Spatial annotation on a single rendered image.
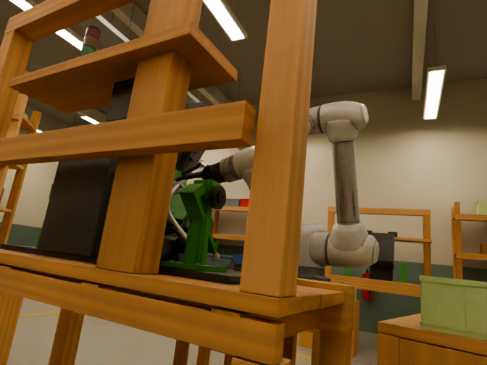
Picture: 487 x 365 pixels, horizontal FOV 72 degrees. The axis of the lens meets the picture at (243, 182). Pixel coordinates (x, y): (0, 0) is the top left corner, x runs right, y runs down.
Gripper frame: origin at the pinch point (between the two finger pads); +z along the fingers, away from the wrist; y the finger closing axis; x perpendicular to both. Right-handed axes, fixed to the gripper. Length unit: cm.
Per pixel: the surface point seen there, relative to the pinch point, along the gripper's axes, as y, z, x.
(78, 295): -2, 7, 52
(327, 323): -52, -41, 25
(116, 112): 34.1, 2.9, 6.1
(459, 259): -368, -120, -344
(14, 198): 1, 280, -124
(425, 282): -57, -73, 8
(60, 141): 34.0, 12.7, 23.7
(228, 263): -37.7, -3.8, 2.8
